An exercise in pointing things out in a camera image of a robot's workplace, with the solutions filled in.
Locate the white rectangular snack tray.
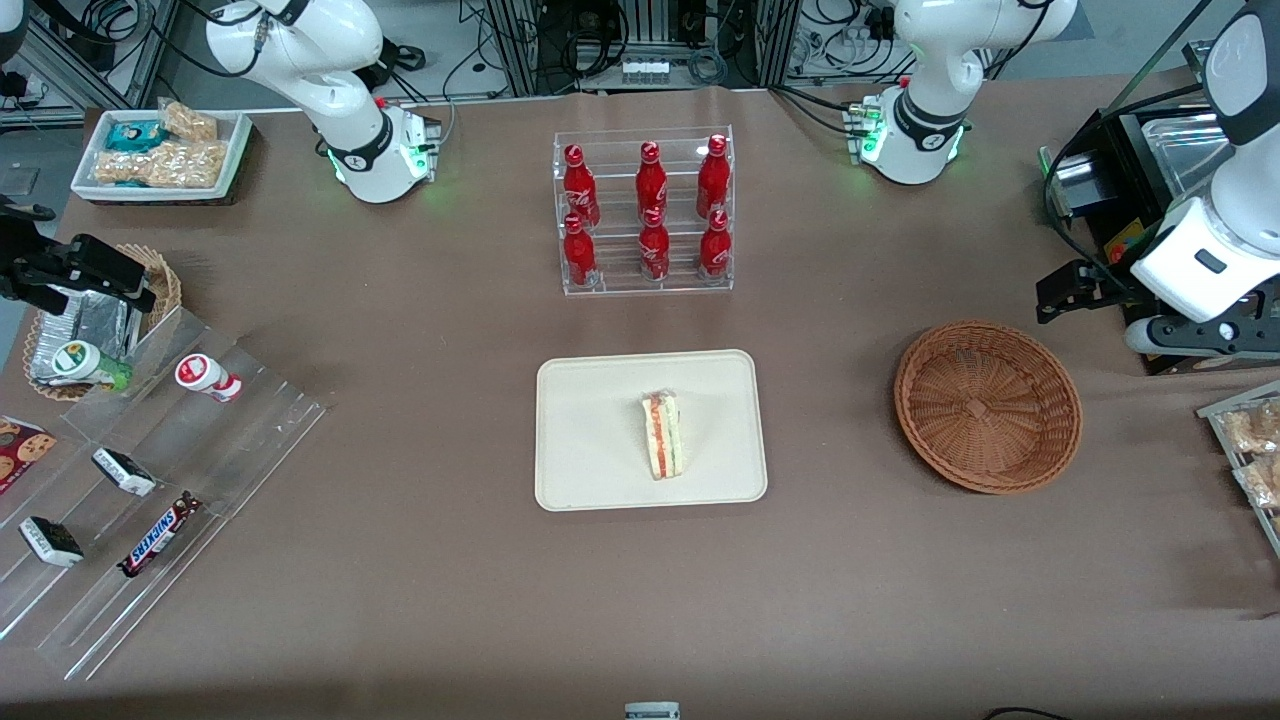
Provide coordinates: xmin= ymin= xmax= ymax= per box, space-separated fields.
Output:
xmin=70 ymin=108 xmax=253 ymax=206

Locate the aluminium frame stand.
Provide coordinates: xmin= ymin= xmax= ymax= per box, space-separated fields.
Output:
xmin=0 ymin=0 xmax=181 ymax=129

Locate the black white snack bar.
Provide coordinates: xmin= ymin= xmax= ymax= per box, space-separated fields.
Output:
xmin=92 ymin=447 xmax=158 ymax=498
xmin=19 ymin=516 xmax=85 ymax=569

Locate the cream plastic serving tray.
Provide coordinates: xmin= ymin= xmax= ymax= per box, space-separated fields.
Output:
xmin=535 ymin=349 xmax=769 ymax=513

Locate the large rice cracker pack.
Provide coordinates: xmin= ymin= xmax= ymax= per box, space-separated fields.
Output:
xmin=93 ymin=140 xmax=229 ymax=189

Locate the light brown wicker basket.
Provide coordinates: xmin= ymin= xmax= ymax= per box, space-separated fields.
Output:
xmin=22 ymin=243 xmax=183 ymax=403

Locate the triangle sandwich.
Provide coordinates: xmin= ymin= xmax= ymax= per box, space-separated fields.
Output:
xmin=641 ymin=391 xmax=688 ymax=481

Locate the silver foil bag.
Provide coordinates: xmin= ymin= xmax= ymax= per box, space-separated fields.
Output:
xmin=28 ymin=285 xmax=138 ymax=386

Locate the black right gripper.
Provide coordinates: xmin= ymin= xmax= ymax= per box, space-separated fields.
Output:
xmin=0 ymin=198 xmax=157 ymax=314

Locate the red white yogurt bottle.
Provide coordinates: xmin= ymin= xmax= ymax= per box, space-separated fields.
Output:
xmin=175 ymin=353 xmax=244 ymax=404

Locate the small rice cracker pack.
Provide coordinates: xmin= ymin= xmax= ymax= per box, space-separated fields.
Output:
xmin=160 ymin=100 xmax=219 ymax=143

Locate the clear wrapped pastry pack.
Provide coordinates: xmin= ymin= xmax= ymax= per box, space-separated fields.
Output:
xmin=1235 ymin=455 xmax=1280 ymax=513
xmin=1222 ymin=400 xmax=1280 ymax=457

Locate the chocolate chip cookie package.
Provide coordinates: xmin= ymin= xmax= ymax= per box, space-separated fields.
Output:
xmin=0 ymin=415 xmax=58 ymax=496

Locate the grey snack tray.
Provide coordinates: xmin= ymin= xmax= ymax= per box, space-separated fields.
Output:
xmin=1197 ymin=380 xmax=1280 ymax=561

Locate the clear acrylic bottle rack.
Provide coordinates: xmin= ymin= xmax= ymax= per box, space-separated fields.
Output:
xmin=552 ymin=126 xmax=736 ymax=297

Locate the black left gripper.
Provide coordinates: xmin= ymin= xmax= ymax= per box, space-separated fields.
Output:
xmin=1035 ymin=258 xmax=1146 ymax=325

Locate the snickers chocolate bar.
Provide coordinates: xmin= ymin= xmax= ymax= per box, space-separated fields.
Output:
xmin=117 ymin=491 xmax=203 ymax=579

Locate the green white yogurt bottle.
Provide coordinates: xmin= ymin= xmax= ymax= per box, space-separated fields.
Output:
xmin=50 ymin=340 xmax=133 ymax=393

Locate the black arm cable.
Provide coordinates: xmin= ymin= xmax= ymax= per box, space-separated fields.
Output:
xmin=1042 ymin=80 xmax=1216 ymax=271

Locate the shiny metal pan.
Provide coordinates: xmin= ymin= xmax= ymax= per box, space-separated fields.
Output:
xmin=1140 ymin=110 xmax=1236 ymax=201

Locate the clear acrylic stepped display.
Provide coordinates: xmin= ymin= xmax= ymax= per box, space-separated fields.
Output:
xmin=0 ymin=305 xmax=331 ymax=683

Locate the red cola bottle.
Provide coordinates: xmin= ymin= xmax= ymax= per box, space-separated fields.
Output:
xmin=699 ymin=209 xmax=732 ymax=280
xmin=563 ymin=144 xmax=601 ymax=229
xmin=562 ymin=214 xmax=599 ymax=289
xmin=639 ymin=207 xmax=672 ymax=283
xmin=697 ymin=134 xmax=732 ymax=219
xmin=636 ymin=141 xmax=669 ymax=216

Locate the aluminium frame rack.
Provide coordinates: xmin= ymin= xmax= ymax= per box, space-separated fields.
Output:
xmin=485 ymin=0 xmax=801 ymax=96

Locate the brown round wicker basket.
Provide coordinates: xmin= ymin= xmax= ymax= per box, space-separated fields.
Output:
xmin=893 ymin=320 xmax=1084 ymax=496

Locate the teal snack packet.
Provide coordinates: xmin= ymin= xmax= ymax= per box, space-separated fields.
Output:
xmin=105 ymin=120 xmax=166 ymax=153

